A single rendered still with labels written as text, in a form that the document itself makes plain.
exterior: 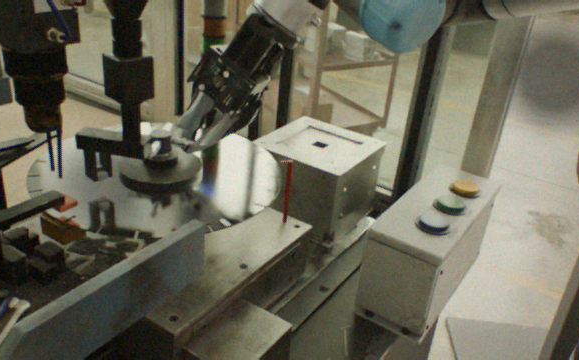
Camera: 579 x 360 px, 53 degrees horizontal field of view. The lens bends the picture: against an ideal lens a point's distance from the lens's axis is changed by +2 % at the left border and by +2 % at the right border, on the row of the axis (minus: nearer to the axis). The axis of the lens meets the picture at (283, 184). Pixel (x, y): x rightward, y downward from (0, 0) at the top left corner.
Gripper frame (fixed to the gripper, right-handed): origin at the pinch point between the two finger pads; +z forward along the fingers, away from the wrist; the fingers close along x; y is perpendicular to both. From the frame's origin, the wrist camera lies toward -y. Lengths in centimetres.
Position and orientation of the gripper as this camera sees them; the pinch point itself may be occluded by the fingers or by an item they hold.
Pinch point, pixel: (192, 143)
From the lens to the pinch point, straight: 78.2
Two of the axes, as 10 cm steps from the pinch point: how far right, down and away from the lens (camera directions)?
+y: -2.4, 2.6, -9.4
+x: 7.7, 6.4, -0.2
